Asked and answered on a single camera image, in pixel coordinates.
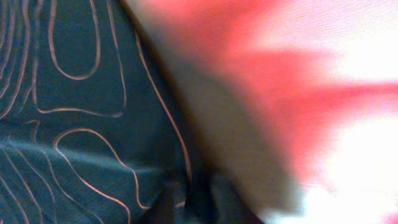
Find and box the red shirt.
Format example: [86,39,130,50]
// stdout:
[132,0,397,223]

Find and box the black shirt with orange lines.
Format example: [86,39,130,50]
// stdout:
[1,0,259,223]

